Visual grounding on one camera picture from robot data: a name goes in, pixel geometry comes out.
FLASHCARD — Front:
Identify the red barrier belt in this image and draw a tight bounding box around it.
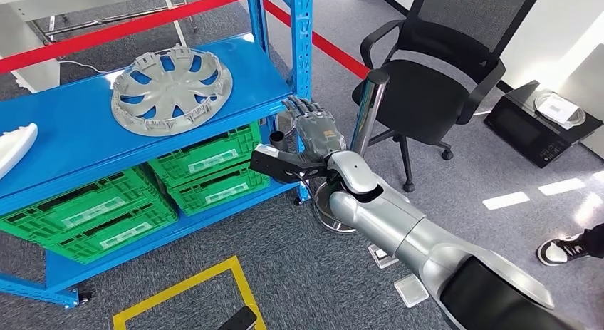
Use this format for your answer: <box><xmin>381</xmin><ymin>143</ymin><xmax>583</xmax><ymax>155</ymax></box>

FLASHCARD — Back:
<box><xmin>263</xmin><ymin>0</ymin><xmax>371</xmax><ymax>81</ymax></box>
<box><xmin>0</xmin><ymin>0</ymin><xmax>249</xmax><ymax>76</ymax></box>

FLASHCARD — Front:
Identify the white floor socket plate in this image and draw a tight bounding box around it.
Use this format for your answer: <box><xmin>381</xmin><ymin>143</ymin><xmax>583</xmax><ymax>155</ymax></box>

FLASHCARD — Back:
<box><xmin>394</xmin><ymin>274</ymin><xmax>430</xmax><ymax>309</ymax></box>
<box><xmin>368</xmin><ymin>242</ymin><xmax>400</xmax><ymax>270</ymax></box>

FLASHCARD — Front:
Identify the chrome stanchion post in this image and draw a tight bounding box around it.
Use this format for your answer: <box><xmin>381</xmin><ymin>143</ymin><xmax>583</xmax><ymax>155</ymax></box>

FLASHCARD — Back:
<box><xmin>312</xmin><ymin>68</ymin><xmax>391</xmax><ymax>234</ymax></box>

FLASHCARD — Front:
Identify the person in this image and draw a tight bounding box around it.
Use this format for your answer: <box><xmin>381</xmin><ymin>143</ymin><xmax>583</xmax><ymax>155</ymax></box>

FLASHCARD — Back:
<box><xmin>536</xmin><ymin>222</ymin><xmax>604</xmax><ymax>267</ymax></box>

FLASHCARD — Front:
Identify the blue metal shelf rack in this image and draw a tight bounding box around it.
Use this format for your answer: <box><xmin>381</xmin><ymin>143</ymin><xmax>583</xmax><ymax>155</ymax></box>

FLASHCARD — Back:
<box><xmin>0</xmin><ymin>0</ymin><xmax>315</xmax><ymax>310</ymax></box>

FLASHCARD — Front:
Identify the white lidded dish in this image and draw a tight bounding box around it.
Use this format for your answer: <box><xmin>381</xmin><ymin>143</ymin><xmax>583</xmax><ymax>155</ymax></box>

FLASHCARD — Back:
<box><xmin>533</xmin><ymin>91</ymin><xmax>587</xmax><ymax>130</ymax></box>

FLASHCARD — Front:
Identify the black microwave oven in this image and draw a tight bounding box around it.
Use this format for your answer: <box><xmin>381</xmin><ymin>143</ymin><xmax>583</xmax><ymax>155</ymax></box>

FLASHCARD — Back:
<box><xmin>483</xmin><ymin>80</ymin><xmax>604</xmax><ymax>169</ymax></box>

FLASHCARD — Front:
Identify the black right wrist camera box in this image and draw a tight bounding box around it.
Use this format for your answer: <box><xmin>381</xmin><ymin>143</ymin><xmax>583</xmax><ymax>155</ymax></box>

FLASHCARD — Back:
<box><xmin>249</xmin><ymin>143</ymin><xmax>329</xmax><ymax>185</ymax></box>

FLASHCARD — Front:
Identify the yellow tape square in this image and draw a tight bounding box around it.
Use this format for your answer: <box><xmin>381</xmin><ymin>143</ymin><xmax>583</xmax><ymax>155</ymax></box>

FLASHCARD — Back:
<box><xmin>112</xmin><ymin>255</ymin><xmax>268</xmax><ymax>330</ymax></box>

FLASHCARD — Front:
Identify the black ribbed hose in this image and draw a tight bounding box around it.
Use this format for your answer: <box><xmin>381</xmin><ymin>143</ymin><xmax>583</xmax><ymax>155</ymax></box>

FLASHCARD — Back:
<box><xmin>269</xmin><ymin>129</ymin><xmax>290</xmax><ymax>153</ymax></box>

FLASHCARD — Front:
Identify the black office chair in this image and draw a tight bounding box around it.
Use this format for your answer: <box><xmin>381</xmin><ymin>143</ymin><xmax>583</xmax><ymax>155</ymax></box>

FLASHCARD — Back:
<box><xmin>351</xmin><ymin>0</ymin><xmax>546</xmax><ymax>194</ymax></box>

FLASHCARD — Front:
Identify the white metal-legged table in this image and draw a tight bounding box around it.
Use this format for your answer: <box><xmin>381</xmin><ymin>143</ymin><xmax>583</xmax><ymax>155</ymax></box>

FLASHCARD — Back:
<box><xmin>28</xmin><ymin>0</ymin><xmax>200</xmax><ymax>48</ymax></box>

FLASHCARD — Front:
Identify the black camera cable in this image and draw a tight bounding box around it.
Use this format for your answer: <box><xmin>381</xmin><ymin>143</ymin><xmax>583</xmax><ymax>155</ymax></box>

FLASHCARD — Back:
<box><xmin>298</xmin><ymin>175</ymin><xmax>316</xmax><ymax>202</ymax></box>

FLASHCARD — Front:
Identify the grey plastic wheel hubcap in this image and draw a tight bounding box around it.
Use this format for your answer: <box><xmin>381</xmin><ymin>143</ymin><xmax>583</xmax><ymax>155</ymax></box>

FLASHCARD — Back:
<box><xmin>110</xmin><ymin>43</ymin><xmax>234</xmax><ymax>138</ymax></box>

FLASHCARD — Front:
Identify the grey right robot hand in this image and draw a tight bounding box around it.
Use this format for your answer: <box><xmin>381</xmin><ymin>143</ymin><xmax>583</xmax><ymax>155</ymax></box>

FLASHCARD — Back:
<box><xmin>281</xmin><ymin>95</ymin><xmax>348</xmax><ymax>163</ymax></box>

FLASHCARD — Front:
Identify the white curved plastic part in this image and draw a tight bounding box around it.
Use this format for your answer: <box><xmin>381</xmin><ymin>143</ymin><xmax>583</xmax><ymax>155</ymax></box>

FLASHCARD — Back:
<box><xmin>0</xmin><ymin>123</ymin><xmax>38</xmax><ymax>181</ymax></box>

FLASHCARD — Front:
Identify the thin white cable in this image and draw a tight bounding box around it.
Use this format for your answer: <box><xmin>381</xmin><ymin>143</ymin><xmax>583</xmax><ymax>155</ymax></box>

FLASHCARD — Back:
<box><xmin>58</xmin><ymin>60</ymin><xmax>113</xmax><ymax>77</ymax></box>

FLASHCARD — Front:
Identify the black robot body part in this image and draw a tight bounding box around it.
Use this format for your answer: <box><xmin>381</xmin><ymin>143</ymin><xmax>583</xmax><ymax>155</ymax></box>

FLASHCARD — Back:
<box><xmin>217</xmin><ymin>305</ymin><xmax>259</xmax><ymax>330</ymax></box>

